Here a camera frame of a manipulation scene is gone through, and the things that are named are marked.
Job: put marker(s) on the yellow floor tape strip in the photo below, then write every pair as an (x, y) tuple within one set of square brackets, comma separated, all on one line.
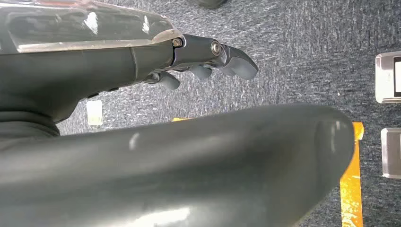
[(351, 194)]

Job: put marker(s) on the plain silver floor socket plate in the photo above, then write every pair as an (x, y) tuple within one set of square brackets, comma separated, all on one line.
[(391, 153)]

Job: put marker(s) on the small white floor label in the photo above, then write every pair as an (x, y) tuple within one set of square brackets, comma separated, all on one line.
[(94, 112)]

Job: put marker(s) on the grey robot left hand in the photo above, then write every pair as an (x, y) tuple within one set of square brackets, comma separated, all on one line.
[(175, 175)]

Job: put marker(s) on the silver floor socket with black inset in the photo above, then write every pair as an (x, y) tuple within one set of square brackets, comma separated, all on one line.
[(384, 78)]

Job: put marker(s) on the ribbed grey left arm sleeve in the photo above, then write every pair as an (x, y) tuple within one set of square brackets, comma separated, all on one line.
[(25, 127)]

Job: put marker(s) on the dark round object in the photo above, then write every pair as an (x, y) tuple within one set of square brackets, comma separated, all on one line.
[(209, 2)]

